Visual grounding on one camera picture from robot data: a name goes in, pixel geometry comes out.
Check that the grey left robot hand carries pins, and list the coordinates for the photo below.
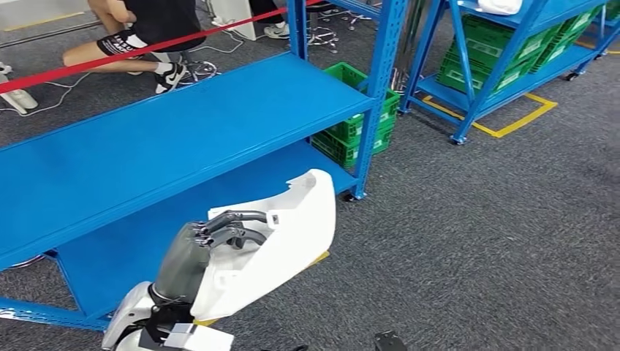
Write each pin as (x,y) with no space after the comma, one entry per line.
(184,266)

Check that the white plastic body part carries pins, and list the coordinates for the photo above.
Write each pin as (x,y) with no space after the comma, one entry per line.
(499,6)
(290,232)

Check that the blue metal shelf rack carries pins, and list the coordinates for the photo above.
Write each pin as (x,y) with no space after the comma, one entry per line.
(528,80)
(169,135)

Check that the black left robot foot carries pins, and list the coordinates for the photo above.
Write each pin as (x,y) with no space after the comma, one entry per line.
(290,348)

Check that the black robot foot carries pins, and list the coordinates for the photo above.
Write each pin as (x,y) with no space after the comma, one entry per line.
(390,341)
(290,348)

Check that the chrome round base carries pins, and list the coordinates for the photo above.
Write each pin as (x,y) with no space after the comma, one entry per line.
(26,262)

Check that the green plastic crate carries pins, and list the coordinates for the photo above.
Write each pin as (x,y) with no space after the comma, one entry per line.
(581,22)
(484,38)
(612,9)
(557,51)
(339,150)
(455,72)
(346,75)

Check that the chrome base stool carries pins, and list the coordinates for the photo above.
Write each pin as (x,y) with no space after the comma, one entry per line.
(198,70)
(322,36)

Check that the black right robot foot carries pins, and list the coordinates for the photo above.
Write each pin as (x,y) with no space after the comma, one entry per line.
(390,341)

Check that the red barrier belt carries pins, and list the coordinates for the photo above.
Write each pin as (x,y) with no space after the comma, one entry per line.
(121,54)

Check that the person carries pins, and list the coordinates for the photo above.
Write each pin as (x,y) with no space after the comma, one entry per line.
(160,19)
(277,31)

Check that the white partition panel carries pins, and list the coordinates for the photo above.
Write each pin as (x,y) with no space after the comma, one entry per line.
(237,12)

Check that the white desk with metal bar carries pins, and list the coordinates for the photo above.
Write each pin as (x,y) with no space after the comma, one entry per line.
(29,12)

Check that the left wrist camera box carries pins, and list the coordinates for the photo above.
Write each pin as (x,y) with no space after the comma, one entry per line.
(203,339)

